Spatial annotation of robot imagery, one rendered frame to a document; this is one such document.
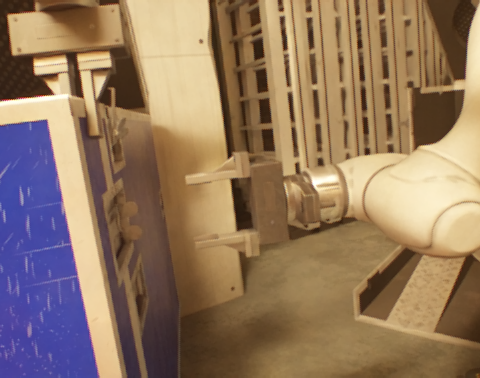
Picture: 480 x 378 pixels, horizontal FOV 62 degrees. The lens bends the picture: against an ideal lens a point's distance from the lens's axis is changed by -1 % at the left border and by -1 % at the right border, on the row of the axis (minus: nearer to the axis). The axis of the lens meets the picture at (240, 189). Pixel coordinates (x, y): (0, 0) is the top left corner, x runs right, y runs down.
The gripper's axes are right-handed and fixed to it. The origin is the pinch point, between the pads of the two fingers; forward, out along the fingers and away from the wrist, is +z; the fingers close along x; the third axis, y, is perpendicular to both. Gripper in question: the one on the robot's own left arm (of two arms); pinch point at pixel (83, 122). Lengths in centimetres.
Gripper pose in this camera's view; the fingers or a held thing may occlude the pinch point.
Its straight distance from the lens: 53.6
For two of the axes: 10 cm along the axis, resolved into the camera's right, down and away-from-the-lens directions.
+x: -9.8, 1.4, -1.2
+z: 1.4, 9.9, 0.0
